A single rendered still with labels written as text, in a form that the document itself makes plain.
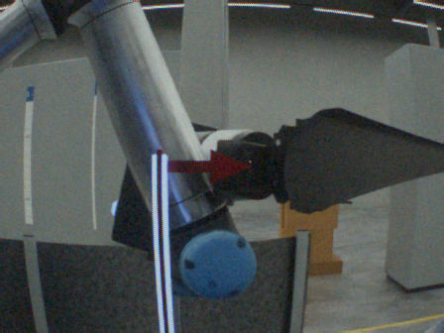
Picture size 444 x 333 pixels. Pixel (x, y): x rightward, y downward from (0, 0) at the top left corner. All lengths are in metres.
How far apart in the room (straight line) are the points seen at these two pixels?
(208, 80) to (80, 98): 2.03
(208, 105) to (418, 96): 2.44
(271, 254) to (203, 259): 1.84
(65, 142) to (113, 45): 5.88
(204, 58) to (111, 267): 2.70
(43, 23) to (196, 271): 0.37
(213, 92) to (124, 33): 4.04
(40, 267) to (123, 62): 1.54
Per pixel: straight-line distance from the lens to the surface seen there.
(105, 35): 0.86
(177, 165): 0.62
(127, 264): 2.39
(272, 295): 2.71
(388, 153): 0.62
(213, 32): 4.93
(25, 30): 1.00
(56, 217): 6.76
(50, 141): 6.76
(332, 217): 8.73
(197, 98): 4.89
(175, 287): 1.00
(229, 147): 0.81
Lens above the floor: 1.18
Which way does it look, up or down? level
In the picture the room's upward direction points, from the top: straight up
